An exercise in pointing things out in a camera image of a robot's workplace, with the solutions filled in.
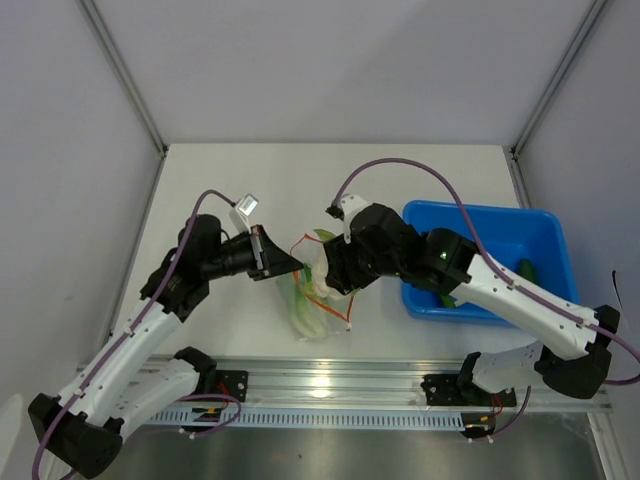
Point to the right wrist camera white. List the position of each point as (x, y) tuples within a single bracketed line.
[(345, 205)]

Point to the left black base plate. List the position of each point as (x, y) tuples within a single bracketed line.
[(232, 382)]

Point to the green lettuce head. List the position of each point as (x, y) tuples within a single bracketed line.
[(307, 320)]

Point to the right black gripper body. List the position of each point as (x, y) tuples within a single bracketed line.
[(363, 269)]

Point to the dark green cucumber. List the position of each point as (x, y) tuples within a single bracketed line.
[(527, 271)]

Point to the aluminium mounting rail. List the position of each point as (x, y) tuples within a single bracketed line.
[(334, 383)]

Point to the blue plastic bin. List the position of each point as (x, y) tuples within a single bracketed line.
[(510, 235)]

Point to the white slotted cable duct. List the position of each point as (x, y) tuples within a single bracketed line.
[(413, 420)]

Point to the white cauliflower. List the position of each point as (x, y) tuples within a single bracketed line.
[(318, 269)]

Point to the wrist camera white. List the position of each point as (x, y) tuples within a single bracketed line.
[(345, 205), (241, 211)]

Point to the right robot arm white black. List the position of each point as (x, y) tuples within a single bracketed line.
[(570, 352)]

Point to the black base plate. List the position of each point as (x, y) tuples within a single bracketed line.
[(232, 382), (443, 390)]

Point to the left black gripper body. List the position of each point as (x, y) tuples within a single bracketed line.
[(243, 256)]

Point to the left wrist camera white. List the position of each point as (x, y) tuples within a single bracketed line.
[(241, 211)]

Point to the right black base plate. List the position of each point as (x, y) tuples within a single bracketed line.
[(443, 390)]

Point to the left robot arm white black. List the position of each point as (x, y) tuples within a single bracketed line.
[(86, 424)]

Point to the clear zip bag orange zipper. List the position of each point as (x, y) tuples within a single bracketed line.
[(338, 313)]

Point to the green chili pepper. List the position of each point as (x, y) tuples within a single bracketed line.
[(447, 301)]

